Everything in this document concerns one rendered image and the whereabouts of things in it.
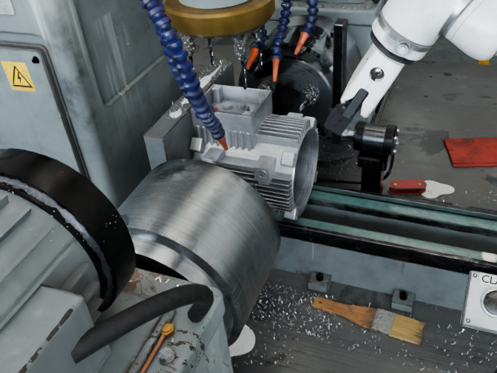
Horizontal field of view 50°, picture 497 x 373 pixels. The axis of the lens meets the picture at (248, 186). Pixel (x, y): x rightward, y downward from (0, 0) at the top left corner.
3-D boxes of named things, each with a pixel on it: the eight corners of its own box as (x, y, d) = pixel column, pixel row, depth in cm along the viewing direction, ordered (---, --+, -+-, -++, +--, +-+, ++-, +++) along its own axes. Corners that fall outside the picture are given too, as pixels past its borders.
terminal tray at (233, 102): (194, 143, 101) (188, 109, 97) (218, 115, 109) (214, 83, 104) (254, 152, 97) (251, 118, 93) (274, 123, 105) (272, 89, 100)
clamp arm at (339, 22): (328, 143, 111) (329, 24, 96) (332, 136, 113) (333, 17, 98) (345, 146, 110) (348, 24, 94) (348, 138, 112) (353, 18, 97)
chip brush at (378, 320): (309, 312, 102) (309, 309, 101) (318, 293, 105) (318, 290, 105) (421, 346, 94) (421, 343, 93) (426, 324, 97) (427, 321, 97)
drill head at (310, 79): (228, 157, 125) (216, 56, 109) (285, 78, 154) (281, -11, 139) (335, 174, 116) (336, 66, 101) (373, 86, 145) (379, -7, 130)
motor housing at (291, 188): (197, 218, 108) (181, 138, 96) (234, 165, 121) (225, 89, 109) (291, 239, 101) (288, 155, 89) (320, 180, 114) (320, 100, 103)
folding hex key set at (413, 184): (388, 195, 127) (389, 188, 126) (387, 186, 130) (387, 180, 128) (427, 194, 126) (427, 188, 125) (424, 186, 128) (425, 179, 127)
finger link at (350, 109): (351, 118, 76) (345, 121, 81) (381, 72, 76) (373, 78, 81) (345, 114, 76) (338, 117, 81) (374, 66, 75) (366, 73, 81)
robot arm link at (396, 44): (430, 56, 69) (416, 74, 72) (438, 30, 76) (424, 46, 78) (375, 21, 69) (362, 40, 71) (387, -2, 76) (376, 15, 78)
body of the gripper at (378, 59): (416, 69, 71) (370, 126, 78) (427, 38, 78) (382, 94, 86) (368, 38, 70) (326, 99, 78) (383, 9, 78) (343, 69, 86)
